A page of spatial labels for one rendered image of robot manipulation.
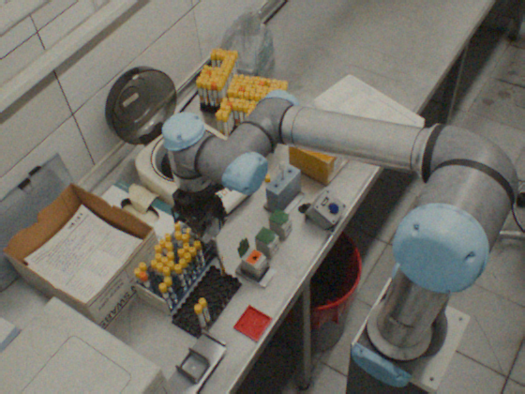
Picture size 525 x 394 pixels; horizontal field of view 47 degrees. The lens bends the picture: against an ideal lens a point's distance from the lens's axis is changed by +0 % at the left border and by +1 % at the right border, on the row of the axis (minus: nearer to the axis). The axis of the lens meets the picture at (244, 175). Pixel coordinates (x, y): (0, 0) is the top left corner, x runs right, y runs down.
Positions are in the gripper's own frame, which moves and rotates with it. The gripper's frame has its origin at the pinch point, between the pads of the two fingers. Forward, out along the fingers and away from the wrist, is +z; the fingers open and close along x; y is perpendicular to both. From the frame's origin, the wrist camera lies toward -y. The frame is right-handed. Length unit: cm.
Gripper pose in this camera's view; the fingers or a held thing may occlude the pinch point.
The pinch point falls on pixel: (213, 229)
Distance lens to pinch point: 133.7
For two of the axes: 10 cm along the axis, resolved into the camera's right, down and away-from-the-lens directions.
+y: -5.4, 6.7, -5.0
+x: 8.3, 3.7, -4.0
